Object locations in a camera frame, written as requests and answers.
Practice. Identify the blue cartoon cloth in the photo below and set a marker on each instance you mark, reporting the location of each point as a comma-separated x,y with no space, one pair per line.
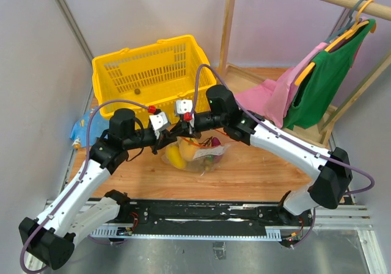
79,131

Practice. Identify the orange fruit with leaf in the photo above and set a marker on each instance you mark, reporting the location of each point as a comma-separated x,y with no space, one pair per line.
187,148

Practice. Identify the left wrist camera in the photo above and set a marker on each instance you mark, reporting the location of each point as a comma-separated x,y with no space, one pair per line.
160,121

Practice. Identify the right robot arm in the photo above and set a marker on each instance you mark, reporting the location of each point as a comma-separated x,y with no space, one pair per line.
328,170

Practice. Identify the clear zip top bag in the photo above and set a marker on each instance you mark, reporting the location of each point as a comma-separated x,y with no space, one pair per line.
194,166

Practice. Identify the yellow plastic shopping basket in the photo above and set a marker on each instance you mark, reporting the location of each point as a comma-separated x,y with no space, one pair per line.
164,72

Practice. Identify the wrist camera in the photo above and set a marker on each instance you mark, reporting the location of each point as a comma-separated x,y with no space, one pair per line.
160,121
182,106

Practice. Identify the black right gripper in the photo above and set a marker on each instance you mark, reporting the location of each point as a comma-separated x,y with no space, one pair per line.
182,129

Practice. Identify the bunch of brown longans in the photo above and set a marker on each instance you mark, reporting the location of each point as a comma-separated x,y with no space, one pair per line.
213,155

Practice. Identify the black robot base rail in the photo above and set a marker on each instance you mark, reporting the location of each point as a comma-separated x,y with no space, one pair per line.
203,220

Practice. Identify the dark red fruit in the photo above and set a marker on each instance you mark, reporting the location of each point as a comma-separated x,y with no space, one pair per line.
215,141

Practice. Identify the grey clothes hanger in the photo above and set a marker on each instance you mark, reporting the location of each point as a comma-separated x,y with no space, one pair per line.
347,25

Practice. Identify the yellow clothes hanger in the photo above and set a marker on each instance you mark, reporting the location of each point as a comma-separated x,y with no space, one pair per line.
358,23

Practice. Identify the wooden clothes rack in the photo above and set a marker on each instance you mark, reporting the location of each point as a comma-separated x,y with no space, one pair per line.
240,78

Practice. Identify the pink shirt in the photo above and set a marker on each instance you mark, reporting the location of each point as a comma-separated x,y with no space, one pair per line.
272,99

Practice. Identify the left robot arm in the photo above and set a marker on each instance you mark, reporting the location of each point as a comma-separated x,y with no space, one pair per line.
52,236

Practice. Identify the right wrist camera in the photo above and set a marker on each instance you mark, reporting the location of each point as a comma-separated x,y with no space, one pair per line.
182,106

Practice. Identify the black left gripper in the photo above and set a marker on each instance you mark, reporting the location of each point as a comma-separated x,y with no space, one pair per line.
163,139

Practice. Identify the green shirt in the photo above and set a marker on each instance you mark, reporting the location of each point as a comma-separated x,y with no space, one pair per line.
319,87

